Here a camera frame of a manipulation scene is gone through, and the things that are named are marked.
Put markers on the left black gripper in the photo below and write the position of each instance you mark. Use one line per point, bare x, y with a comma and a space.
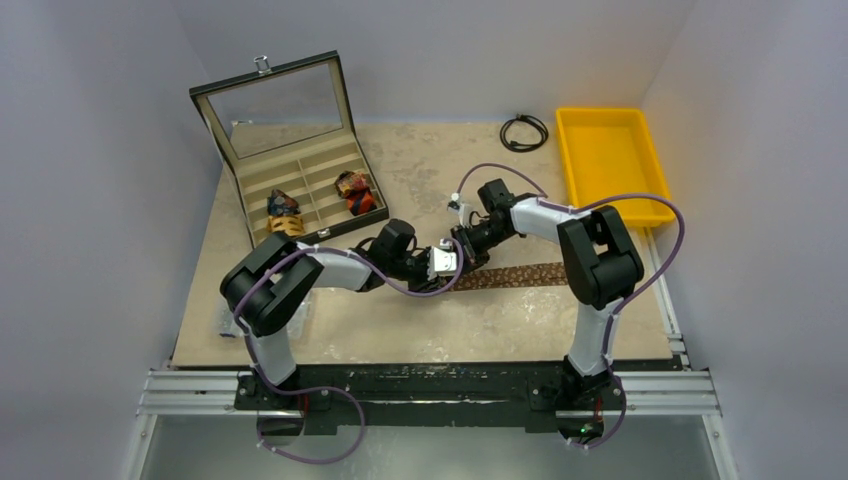
423, 285

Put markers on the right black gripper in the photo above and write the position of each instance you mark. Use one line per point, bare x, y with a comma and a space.
460, 240

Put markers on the brown floral tie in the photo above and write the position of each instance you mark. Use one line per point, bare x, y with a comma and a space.
527, 276

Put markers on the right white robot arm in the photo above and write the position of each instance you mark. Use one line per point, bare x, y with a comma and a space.
601, 264

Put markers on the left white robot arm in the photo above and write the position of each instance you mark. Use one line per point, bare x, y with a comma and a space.
266, 288

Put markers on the orange navy rolled tie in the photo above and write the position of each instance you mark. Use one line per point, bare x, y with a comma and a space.
361, 202

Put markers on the multicolour patterned rolled tie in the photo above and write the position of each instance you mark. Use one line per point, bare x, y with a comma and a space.
350, 182

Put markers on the clear plastic screw box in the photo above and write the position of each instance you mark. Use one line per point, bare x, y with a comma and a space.
227, 327

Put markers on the yellow patterned rolled tie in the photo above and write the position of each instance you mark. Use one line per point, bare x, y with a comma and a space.
293, 226

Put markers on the dark floral rolled tie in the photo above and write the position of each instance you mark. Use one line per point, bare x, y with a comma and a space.
280, 204

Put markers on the yellow plastic tray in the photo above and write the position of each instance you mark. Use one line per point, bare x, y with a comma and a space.
607, 152

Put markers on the black tie display box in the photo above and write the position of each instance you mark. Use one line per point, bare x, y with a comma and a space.
289, 127

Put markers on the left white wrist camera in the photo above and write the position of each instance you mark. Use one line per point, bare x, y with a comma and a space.
444, 261

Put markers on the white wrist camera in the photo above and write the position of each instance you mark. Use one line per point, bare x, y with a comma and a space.
444, 261
461, 209

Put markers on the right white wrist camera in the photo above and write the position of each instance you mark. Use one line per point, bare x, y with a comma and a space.
461, 209

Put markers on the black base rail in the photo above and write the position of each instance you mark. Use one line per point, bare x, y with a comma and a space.
538, 397

